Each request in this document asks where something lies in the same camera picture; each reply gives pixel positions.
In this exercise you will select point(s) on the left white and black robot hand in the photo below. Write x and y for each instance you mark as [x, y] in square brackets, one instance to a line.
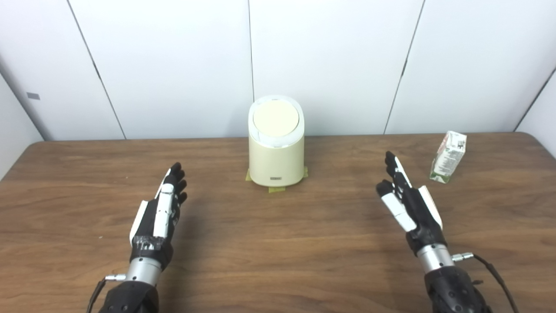
[161, 217]

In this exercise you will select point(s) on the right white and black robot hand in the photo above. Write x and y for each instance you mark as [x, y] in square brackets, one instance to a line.
[417, 213]

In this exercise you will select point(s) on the white and green milk carton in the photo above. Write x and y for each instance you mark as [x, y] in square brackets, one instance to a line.
[447, 158]

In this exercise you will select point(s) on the cream round bin lid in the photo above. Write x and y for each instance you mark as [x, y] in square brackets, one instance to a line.
[276, 117]

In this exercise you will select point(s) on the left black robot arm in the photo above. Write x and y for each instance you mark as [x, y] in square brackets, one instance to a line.
[134, 291]

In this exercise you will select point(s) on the cream-colored round bin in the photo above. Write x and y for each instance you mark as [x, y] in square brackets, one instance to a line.
[276, 163]

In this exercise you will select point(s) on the small grey wall tag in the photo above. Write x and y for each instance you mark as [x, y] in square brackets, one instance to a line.
[33, 96]

